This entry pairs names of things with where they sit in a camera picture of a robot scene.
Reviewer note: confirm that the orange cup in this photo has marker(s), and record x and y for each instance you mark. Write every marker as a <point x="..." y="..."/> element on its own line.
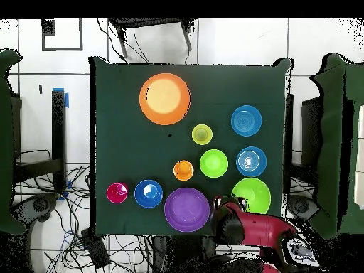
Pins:
<point x="183" y="170"/>

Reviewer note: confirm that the black power adapter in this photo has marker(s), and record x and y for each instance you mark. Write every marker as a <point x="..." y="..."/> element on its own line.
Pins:
<point x="95" y="250"/>

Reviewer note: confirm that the red cup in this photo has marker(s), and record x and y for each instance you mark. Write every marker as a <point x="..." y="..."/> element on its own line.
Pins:
<point x="117" y="193"/>

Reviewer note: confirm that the large orange bowl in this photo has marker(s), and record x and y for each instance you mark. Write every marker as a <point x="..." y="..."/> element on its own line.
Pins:
<point x="165" y="99"/>

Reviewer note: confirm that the black square floor frame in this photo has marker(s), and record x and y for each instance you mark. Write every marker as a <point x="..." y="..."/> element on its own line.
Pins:
<point x="48" y="28"/>

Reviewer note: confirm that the large green bowl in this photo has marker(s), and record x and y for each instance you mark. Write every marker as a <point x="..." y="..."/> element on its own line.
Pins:
<point x="254" y="193"/>

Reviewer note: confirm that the yellow cup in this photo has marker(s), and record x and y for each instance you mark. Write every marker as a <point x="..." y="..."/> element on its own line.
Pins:
<point x="202" y="134"/>

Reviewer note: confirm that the black metal stand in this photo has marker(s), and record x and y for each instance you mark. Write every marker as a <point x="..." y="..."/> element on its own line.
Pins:
<point x="58" y="136"/>
<point x="311" y="128"/>

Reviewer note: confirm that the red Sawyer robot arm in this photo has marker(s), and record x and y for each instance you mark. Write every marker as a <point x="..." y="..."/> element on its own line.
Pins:
<point x="261" y="230"/>

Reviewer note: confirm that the blue tape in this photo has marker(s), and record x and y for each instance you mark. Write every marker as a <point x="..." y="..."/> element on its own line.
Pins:
<point x="67" y="100"/>

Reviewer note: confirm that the dark blue bowl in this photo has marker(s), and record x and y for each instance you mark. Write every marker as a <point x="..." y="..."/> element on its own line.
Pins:
<point x="148" y="194"/>

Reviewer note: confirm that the purple bowl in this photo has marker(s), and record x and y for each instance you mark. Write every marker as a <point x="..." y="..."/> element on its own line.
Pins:
<point x="186" y="210"/>

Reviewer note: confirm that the white boxes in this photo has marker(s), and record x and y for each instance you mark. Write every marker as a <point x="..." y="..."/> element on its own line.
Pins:
<point x="360" y="159"/>

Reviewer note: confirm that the black stool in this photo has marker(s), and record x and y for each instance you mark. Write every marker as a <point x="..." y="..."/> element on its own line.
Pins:
<point x="153" y="22"/>

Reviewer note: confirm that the small green bowl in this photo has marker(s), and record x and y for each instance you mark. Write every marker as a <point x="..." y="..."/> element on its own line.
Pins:
<point x="213" y="163"/>

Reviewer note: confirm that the light blue bowl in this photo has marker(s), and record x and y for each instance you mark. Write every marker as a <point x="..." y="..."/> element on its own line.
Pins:
<point x="251" y="161"/>
<point x="246" y="120"/>

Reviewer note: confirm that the dark green tablecloth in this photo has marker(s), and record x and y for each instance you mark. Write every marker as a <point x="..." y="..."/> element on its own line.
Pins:
<point x="128" y="142"/>

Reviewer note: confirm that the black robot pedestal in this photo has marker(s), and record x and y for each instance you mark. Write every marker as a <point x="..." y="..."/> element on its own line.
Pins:
<point x="182" y="253"/>

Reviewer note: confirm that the green cloth side table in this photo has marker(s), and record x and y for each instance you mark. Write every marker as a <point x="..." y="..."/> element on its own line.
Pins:
<point x="5" y="142"/>
<point x="330" y="142"/>

